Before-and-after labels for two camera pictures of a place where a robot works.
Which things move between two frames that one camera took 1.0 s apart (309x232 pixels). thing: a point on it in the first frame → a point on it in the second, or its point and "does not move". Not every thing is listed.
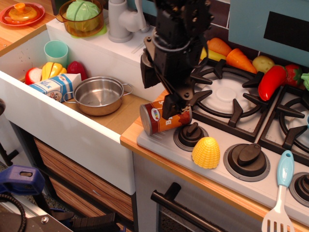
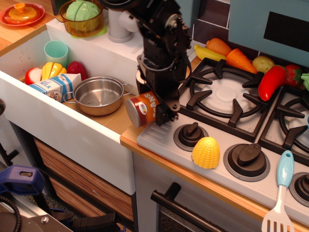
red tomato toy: (76, 67) does not move
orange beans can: (152, 120) → (141, 110)
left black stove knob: (186, 136) does not move
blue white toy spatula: (285, 170) does not move
